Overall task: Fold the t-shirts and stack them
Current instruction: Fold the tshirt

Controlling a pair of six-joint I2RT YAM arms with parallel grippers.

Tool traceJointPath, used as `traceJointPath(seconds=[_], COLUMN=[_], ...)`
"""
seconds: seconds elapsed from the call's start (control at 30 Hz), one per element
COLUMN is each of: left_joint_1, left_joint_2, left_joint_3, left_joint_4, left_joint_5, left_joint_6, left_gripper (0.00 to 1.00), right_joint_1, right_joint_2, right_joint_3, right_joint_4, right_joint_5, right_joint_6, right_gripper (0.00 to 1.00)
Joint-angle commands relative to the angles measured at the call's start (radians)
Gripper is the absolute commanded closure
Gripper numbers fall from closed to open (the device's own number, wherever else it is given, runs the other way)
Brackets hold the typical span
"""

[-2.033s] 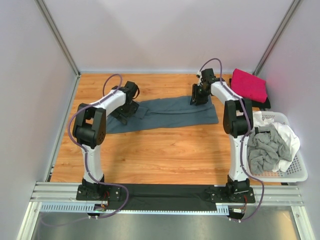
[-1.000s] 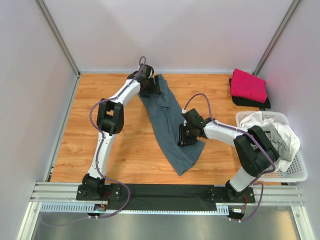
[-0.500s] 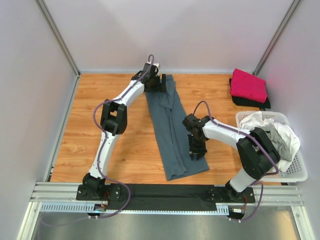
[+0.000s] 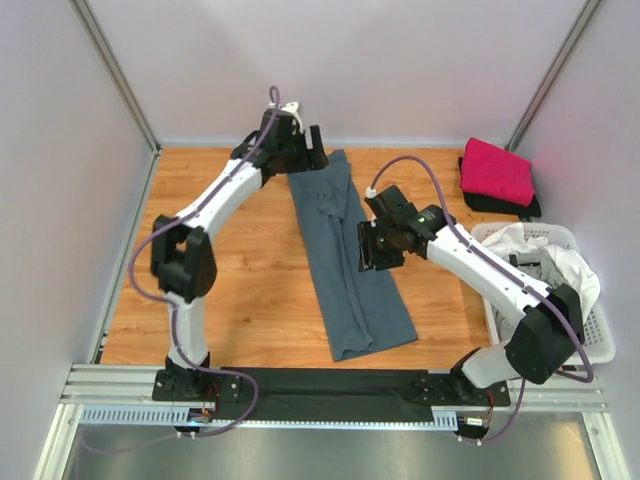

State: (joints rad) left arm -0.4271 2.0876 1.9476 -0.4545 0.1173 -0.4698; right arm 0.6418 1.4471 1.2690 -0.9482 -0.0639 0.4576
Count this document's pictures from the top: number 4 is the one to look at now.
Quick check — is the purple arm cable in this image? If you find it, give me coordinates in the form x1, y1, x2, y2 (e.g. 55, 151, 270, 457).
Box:
369, 155, 596, 447
79, 85, 261, 454

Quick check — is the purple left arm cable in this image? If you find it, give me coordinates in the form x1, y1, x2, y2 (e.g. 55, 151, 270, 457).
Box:
79, 85, 261, 454

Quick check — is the folded black t-shirt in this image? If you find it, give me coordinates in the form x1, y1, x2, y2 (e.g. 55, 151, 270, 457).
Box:
458, 156, 544, 220

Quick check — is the grey slotted cable duct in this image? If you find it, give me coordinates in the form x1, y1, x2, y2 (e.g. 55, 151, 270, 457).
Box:
78, 404, 458, 432

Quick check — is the white plastic laundry basket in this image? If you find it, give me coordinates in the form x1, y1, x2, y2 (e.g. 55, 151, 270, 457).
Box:
470, 222, 616, 365

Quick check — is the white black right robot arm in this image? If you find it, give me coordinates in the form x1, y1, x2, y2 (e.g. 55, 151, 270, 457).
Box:
357, 186, 584, 404

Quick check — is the right aluminium corner post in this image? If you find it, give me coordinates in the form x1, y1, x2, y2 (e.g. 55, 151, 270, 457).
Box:
505, 0, 605, 152

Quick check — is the left aluminium corner post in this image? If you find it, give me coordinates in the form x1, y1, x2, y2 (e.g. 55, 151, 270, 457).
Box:
69, 0, 161, 154

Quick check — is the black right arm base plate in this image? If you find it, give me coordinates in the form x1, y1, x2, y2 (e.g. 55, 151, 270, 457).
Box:
412, 371, 511, 407

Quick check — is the white t-shirt in basket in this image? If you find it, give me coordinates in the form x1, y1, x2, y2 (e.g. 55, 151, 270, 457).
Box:
472, 222, 601, 321

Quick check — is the aluminium corner post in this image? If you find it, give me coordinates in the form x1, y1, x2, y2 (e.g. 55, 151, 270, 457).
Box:
69, 0, 161, 154
505, 0, 605, 152

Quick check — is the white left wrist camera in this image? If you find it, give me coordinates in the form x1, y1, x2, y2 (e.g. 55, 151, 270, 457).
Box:
279, 101, 305, 133

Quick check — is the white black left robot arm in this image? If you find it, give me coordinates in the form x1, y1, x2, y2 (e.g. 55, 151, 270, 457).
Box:
150, 101, 328, 401

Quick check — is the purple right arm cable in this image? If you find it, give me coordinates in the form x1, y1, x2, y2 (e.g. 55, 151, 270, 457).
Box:
369, 155, 596, 447

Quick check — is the grey t-shirt in basket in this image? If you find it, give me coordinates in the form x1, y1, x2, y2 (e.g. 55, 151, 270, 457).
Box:
507, 248, 564, 287

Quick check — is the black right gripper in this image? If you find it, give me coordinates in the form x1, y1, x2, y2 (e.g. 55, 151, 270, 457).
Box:
356, 221, 404, 273

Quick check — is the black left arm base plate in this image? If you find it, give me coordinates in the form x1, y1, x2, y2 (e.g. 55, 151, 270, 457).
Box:
151, 369, 253, 403

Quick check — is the folded pink t-shirt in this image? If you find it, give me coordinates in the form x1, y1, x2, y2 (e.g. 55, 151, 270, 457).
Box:
460, 137, 535, 206

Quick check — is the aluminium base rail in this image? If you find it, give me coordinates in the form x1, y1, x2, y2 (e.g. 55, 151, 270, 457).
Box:
61, 364, 606, 411

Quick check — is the blue-grey t-shirt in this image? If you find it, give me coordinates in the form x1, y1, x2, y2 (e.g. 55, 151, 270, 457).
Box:
288, 150, 418, 362

